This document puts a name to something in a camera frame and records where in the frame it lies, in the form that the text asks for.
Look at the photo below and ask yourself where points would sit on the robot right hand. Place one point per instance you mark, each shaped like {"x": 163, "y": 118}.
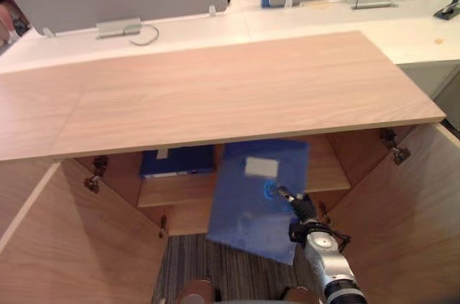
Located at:
{"x": 304, "y": 207}

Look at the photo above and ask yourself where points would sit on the blue plastic folder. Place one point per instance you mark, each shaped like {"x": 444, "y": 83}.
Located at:
{"x": 251, "y": 207}

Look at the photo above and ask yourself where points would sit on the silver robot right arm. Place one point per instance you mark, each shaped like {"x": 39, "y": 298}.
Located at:
{"x": 328, "y": 257}

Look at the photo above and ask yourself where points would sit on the wooden cabinet door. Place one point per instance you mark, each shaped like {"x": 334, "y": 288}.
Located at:
{"x": 402, "y": 225}
{"x": 79, "y": 246}

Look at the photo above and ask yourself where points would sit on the metal cabinet hinge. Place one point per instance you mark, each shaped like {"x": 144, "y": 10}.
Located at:
{"x": 95, "y": 174}
{"x": 163, "y": 226}
{"x": 395, "y": 147}

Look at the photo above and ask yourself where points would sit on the wooden cabinet shelf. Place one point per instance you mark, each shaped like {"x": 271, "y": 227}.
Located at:
{"x": 176, "y": 192}

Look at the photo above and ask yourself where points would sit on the wooden office cabinet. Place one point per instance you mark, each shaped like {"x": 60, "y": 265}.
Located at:
{"x": 215, "y": 92}

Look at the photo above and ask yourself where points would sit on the robot right leg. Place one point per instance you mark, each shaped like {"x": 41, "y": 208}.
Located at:
{"x": 300, "y": 297}

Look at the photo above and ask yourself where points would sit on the robot leg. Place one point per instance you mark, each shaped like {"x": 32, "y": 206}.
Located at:
{"x": 300, "y": 297}
{"x": 197, "y": 291}

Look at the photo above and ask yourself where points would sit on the blue box file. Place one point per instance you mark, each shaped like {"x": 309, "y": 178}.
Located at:
{"x": 179, "y": 164}

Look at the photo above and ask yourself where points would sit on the robot left leg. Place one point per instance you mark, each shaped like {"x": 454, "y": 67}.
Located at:
{"x": 197, "y": 291}

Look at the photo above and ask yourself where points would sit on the black desk device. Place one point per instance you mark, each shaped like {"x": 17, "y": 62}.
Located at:
{"x": 448, "y": 9}

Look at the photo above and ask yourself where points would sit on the white desk pedestal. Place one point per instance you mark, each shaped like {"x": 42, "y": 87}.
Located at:
{"x": 427, "y": 79}

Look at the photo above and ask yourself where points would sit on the clear partition bracket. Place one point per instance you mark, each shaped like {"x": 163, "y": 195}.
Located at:
{"x": 212, "y": 11}
{"x": 48, "y": 33}
{"x": 289, "y": 2}

